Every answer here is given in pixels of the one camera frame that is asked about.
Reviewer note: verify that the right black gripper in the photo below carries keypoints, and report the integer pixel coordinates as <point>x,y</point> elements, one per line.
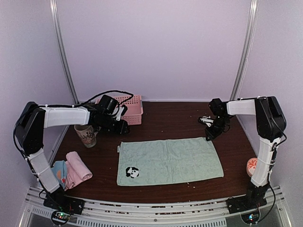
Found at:
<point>211,134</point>

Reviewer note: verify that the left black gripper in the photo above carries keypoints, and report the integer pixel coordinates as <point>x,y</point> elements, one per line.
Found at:
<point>121,128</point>

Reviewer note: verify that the green towel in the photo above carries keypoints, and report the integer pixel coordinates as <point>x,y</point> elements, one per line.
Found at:
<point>162,162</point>

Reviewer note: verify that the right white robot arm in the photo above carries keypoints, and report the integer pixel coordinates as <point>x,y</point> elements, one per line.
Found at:
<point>270,124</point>

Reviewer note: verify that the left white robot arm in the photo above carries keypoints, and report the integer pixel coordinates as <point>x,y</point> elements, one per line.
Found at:
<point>45,123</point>

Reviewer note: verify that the pink plastic basket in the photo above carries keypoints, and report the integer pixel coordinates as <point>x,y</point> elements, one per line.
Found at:
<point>133,111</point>

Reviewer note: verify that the patterned ceramic mug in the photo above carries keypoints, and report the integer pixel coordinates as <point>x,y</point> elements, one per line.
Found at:
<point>86,134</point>

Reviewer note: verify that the orange patterned coaster stack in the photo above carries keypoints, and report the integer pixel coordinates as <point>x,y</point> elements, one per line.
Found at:
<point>251,166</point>

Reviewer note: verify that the pink towel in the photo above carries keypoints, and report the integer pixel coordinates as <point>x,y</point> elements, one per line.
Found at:
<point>77,171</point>

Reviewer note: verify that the blue patterned towel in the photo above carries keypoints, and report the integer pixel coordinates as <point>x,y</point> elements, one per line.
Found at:
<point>59,169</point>

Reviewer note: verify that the right circuit board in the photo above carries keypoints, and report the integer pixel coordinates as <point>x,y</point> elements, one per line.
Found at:
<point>250,218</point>

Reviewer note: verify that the circuit board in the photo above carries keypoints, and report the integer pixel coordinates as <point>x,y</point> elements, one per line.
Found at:
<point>250,218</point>
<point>60,218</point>

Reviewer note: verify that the left circuit board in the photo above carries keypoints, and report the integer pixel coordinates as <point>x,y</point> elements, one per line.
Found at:
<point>60,218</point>

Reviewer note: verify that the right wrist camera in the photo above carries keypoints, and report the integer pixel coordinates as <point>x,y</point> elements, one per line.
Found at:
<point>206,120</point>

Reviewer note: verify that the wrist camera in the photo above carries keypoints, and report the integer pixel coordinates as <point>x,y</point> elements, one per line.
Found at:
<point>206,120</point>
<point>121,111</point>

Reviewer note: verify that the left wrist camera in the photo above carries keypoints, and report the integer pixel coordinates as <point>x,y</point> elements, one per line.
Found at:
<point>121,111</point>

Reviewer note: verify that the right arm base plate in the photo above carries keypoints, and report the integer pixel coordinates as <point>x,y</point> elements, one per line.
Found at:
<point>240,204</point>

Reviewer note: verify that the right aluminium post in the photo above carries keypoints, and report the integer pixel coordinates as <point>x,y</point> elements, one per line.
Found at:
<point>248,40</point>

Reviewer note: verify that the aluminium post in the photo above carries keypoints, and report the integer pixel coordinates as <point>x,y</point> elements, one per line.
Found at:
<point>62,52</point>
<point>248,40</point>

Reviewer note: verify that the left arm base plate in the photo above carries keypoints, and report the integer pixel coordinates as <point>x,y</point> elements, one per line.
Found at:
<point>67,204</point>

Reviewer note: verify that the left aluminium post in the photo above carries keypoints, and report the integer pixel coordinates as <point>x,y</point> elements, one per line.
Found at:
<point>62,52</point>

